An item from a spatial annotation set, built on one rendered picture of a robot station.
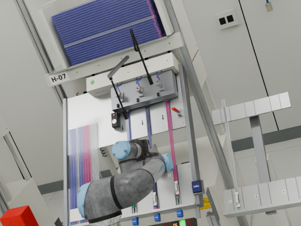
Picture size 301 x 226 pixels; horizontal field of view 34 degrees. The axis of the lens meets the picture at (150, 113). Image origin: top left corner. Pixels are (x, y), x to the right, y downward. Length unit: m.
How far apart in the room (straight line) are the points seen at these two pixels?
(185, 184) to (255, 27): 1.92
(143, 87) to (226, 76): 1.66
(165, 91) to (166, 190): 0.48
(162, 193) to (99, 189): 0.69
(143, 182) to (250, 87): 2.49
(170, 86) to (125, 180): 0.86
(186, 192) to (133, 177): 0.65
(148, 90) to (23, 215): 0.95
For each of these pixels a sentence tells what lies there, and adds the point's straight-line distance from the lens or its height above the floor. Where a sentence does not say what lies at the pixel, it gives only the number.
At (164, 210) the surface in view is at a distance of 2.24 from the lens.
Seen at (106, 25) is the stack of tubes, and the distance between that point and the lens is 2.45.
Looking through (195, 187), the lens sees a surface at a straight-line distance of 2.18.
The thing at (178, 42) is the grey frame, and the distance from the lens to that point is 2.42.
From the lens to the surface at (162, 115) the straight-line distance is 2.39.
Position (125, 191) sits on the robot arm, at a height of 1.12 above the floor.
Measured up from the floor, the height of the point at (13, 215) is 0.78.
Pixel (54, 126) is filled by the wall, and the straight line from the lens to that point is 4.59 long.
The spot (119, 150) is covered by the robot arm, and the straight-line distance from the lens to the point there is 2.01.
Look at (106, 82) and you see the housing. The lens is 2.52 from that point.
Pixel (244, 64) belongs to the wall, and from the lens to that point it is 3.96.
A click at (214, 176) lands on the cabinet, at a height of 0.62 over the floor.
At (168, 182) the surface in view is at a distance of 2.28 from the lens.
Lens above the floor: 1.79
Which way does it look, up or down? 17 degrees down
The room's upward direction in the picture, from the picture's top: 21 degrees counter-clockwise
